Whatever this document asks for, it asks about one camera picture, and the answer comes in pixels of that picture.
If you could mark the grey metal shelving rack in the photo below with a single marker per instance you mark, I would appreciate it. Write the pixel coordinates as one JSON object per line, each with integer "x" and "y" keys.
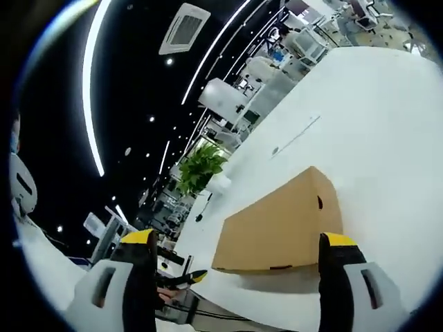
{"x": 110, "y": 235}

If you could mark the curved ceiling light strip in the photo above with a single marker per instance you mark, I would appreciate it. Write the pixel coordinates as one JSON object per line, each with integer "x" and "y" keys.
{"x": 207, "y": 58}

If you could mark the ceiling air conditioner vent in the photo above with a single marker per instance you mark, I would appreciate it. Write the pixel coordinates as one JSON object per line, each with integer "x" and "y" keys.
{"x": 185, "y": 27}

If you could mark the person's masked head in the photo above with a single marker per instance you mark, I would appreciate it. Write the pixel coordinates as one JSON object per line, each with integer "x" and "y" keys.
{"x": 14, "y": 135}

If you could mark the brown cardboard shoe box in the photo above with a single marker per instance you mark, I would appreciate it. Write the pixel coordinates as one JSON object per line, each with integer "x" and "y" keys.
{"x": 270, "y": 228}

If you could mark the white chest device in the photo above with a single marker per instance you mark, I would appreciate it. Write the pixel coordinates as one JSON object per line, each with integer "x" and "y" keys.
{"x": 20, "y": 202}

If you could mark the green potted plant white pot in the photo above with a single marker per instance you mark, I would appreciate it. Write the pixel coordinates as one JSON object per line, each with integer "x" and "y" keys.
{"x": 200, "y": 166}

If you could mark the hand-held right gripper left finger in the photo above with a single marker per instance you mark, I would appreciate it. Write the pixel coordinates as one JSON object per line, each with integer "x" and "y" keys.
{"x": 83, "y": 304}

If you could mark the long ceiling light strip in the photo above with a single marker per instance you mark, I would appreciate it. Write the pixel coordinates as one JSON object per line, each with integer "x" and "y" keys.
{"x": 84, "y": 103}

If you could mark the white square pillar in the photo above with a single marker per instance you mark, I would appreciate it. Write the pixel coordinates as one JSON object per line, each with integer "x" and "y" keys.
{"x": 221, "y": 95}

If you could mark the white table socket panel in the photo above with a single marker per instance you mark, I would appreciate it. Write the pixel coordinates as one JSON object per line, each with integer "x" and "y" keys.
{"x": 275, "y": 150}

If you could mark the person's left hand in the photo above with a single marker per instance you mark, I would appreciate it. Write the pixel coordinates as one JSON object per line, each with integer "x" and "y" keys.
{"x": 171, "y": 295}

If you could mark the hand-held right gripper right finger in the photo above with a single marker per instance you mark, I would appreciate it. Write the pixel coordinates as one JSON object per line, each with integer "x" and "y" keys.
{"x": 387, "y": 301}

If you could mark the white mesh office chair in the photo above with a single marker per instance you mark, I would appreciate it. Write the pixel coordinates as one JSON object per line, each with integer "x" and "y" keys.
{"x": 311, "y": 48}

